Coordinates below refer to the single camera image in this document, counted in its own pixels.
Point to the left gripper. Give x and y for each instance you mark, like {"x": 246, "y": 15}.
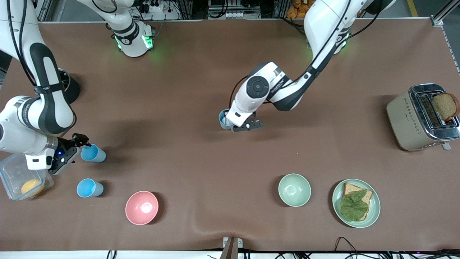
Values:
{"x": 226, "y": 111}

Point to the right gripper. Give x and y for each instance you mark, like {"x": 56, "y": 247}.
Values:
{"x": 65, "y": 147}

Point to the grey-blue plastic cup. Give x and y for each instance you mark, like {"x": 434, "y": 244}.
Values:
{"x": 223, "y": 121}

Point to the bright blue plastic cup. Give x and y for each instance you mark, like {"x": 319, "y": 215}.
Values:
{"x": 94, "y": 154}
{"x": 88, "y": 188}

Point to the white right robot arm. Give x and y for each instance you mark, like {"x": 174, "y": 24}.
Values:
{"x": 21, "y": 115}

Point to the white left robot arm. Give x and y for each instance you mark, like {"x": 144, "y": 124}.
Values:
{"x": 323, "y": 21}

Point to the orange round food piece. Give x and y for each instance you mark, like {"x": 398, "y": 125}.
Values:
{"x": 31, "y": 187}

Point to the clear plastic food container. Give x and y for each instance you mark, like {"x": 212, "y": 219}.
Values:
{"x": 14, "y": 180}

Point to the pink bowl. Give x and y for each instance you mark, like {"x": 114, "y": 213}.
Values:
{"x": 142, "y": 208}

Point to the pale green bowl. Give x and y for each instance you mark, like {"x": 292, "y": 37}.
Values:
{"x": 294, "y": 190}

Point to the small white socket strip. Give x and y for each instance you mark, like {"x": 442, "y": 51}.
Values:
{"x": 234, "y": 15}

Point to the bag of orange buns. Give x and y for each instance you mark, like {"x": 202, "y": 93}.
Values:
{"x": 296, "y": 9}

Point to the brown bread slice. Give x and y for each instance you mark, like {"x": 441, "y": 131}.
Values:
{"x": 350, "y": 187}

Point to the white power strip with plugs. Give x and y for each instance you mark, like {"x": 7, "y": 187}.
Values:
{"x": 156, "y": 7}

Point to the green lettuce leaf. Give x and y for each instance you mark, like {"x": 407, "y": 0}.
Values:
{"x": 354, "y": 205}

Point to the pale green plate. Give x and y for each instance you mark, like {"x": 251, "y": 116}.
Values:
{"x": 373, "y": 208}

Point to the beige chrome toaster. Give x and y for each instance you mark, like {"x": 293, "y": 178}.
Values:
{"x": 404, "y": 122}

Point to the dark toasted bread slice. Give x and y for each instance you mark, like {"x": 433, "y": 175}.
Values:
{"x": 445, "y": 106}

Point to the metal table edge bracket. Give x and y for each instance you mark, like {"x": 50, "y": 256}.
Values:
{"x": 231, "y": 248}

